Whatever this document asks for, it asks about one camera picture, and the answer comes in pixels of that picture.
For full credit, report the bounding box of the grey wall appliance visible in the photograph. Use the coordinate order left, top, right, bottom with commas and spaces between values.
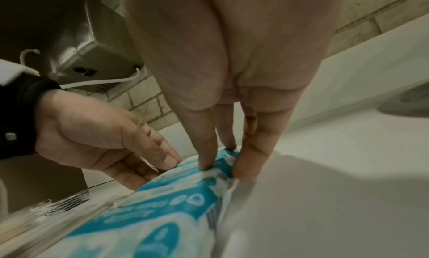
43, 0, 145, 94

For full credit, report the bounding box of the white countertop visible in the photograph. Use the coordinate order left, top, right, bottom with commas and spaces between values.
0, 103, 429, 258

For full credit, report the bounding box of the white wall cable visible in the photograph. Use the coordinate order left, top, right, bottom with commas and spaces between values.
19, 48, 142, 90

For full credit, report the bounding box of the clear comb packet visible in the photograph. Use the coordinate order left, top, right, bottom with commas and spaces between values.
0, 189, 132, 258

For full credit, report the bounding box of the teal wet wipes packet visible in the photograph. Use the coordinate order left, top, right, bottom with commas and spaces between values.
63, 217, 222, 258
100, 147, 241, 226

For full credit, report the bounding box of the person's left hand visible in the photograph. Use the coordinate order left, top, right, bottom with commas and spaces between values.
35, 88, 184, 192

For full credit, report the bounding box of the black wristband with marker tags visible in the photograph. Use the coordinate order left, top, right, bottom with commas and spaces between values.
0, 58, 63, 160

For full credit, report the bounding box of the steel sink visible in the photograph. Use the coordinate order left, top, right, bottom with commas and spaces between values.
376, 81, 429, 118

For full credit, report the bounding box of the person's right hand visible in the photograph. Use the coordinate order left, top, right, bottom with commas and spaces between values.
123, 0, 346, 182

